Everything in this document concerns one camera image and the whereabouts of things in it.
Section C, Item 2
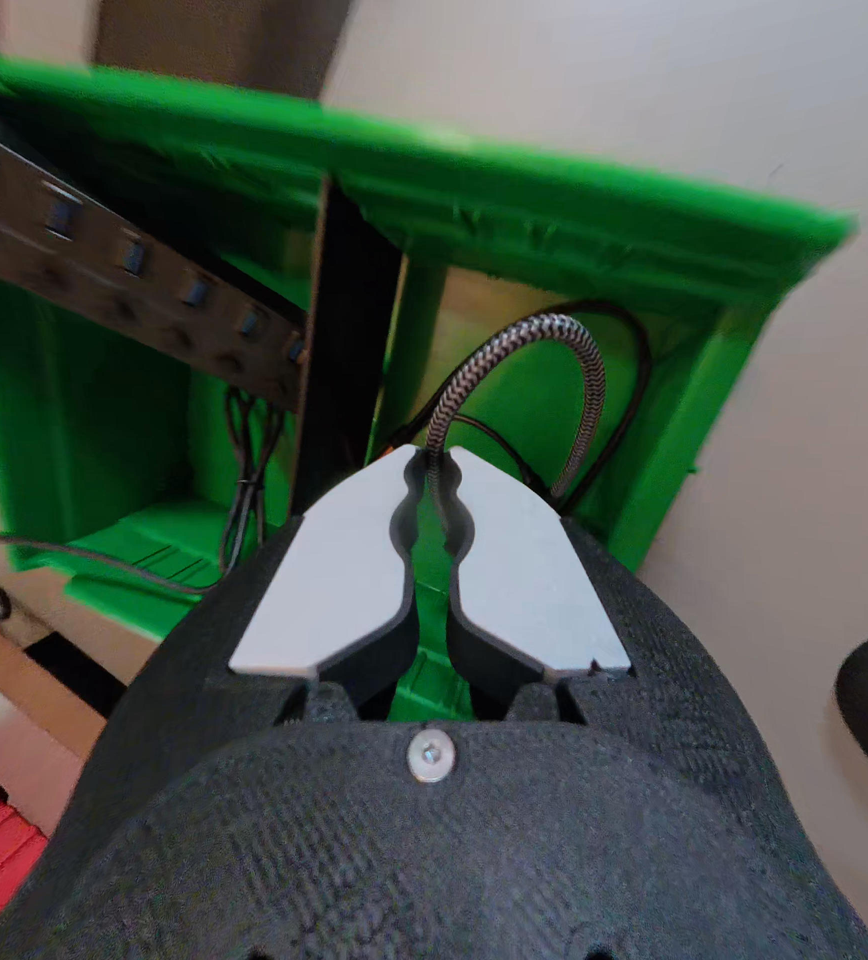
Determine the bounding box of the black bin divider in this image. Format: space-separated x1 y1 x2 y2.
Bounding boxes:
287 176 409 519

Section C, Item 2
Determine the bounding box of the green plastic bin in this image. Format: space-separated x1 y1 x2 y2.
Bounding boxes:
0 48 859 725

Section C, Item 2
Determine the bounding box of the black cable orange plug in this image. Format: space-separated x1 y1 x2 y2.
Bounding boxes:
385 300 654 511

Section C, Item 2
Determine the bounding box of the black seven-port usb hub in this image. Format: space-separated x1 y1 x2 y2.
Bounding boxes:
0 112 309 415

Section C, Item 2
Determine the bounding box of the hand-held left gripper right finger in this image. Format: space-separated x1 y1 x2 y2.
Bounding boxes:
445 445 634 684

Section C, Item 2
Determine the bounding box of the grey braided usb cable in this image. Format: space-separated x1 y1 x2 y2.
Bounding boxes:
422 313 604 560

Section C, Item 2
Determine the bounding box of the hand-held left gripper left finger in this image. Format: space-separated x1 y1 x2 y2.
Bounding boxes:
228 444 422 680

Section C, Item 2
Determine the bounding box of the thin black usb cable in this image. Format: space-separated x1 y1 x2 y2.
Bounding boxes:
445 414 555 500

